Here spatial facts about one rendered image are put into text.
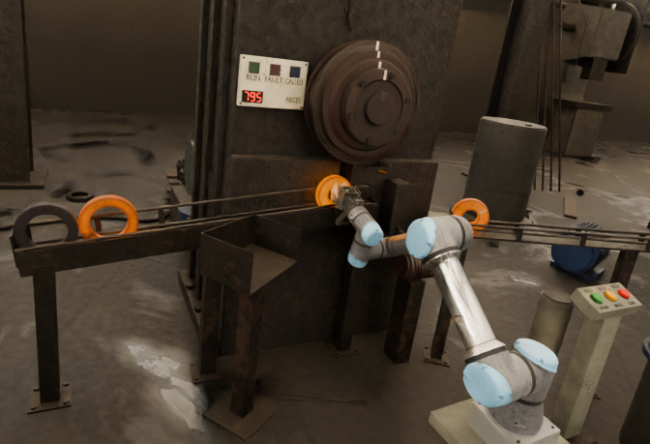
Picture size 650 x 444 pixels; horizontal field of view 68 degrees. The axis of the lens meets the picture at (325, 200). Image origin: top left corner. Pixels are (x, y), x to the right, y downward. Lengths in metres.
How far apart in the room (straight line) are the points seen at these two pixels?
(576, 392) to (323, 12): 1.69
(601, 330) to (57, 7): 7.15
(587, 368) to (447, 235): 0.85
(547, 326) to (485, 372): 0.77
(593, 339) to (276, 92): 1.45
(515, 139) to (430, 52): 2.38
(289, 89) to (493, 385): 1.22
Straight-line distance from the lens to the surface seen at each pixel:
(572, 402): 2.14
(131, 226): 1.77
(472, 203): 2.10
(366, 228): 1.69
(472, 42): 10.24
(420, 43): 2.17
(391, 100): 1.83
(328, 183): 1.92
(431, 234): 1.40
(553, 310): 2.04
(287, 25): 1.88
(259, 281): 1.52
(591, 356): 2.04
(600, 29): 9.60
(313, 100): 1.78
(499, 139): 4.48
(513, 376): 1.38
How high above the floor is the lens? 1.30
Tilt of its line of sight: 17 degrees down
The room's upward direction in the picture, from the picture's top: 8 degrees clockwise
